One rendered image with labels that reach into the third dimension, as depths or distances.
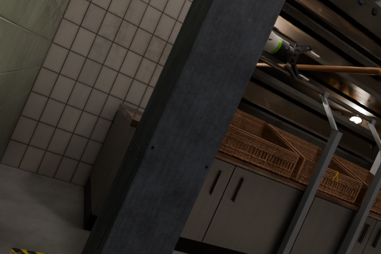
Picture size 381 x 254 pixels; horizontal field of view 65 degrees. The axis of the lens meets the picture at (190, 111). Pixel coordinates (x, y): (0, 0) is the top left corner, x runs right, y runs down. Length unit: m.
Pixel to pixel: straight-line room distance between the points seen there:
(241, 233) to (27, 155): 1.31
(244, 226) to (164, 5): 1.39
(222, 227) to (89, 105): 1.04
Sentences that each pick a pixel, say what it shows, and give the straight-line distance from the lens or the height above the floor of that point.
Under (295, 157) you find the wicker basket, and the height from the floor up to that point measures 0.71.
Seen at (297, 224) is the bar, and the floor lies 0.37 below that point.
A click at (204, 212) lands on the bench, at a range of 1.65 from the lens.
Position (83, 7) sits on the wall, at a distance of 1.90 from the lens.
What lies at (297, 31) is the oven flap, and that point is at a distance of 2.42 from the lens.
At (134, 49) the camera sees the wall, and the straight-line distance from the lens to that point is 1.90.
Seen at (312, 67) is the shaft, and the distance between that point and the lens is 1.73.
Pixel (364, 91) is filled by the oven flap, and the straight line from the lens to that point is 2.70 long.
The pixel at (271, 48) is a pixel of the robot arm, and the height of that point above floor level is 1.16.
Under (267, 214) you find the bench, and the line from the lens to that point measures 1.85.
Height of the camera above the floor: 0.74
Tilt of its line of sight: 1 degrees down
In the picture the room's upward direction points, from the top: 24 degrees clockwise
